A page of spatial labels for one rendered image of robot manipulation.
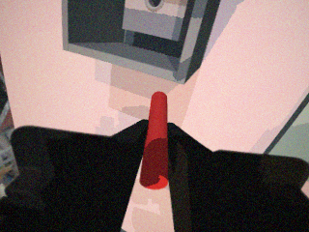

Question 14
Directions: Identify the red peg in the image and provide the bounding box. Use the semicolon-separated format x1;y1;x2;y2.
139;92;168;189

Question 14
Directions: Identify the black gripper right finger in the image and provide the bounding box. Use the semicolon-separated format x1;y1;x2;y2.
167;122;309;232

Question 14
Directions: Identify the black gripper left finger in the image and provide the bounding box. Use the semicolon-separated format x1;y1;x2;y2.
11;119;149;232

